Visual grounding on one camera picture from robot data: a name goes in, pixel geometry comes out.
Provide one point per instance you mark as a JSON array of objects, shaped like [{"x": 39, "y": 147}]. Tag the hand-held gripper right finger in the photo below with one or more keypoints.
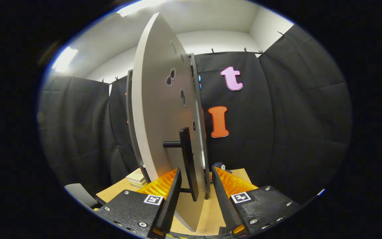
[{"x": 224, "y": 202}]

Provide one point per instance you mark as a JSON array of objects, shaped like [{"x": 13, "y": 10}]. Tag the grey chair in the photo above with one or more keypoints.
[{"x": 80, "y": 196}]

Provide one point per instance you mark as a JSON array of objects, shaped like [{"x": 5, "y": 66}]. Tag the row of black cloth clips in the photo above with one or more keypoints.
[{"x": 261, "y": 52}]

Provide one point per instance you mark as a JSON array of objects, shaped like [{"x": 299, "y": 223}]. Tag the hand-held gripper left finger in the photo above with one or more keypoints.
[{"x": 171, "y": 202}]

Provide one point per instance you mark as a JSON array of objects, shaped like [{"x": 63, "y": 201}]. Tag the black backdrop cloth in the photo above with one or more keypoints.
[{"x": 277, "y": 116}]

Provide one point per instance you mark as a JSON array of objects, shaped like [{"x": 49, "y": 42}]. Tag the beige shoe cabinet door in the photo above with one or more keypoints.
[{"x": 154, "y": 116}]

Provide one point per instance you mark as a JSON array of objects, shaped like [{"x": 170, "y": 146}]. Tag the yellow edged book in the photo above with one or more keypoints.
[{"x": 138, "y": 184}]

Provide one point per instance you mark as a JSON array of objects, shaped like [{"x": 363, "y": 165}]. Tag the small dark object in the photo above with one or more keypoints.
[{"x": 220, "y": 165}]

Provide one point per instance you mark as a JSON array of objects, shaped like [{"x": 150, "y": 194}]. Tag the long ceiling light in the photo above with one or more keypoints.
[{"x": 138, "y": 6}]

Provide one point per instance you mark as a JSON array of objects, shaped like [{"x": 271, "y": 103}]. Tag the narrow ceiling light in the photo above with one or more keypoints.
[{"x": 65, "y": 59}]

